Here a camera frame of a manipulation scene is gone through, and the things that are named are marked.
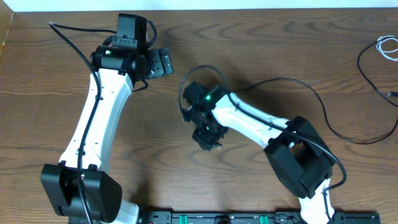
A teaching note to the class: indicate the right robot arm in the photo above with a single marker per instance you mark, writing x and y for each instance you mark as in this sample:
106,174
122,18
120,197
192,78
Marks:
299,157

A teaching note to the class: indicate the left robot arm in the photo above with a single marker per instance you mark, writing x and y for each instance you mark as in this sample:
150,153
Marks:
79,185

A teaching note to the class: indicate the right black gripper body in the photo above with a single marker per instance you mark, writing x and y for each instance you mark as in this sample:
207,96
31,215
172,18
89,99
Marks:
208,134

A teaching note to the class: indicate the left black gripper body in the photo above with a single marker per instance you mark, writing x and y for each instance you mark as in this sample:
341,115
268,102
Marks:
158,61

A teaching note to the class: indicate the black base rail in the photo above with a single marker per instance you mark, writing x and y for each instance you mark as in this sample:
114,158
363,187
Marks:
165,217

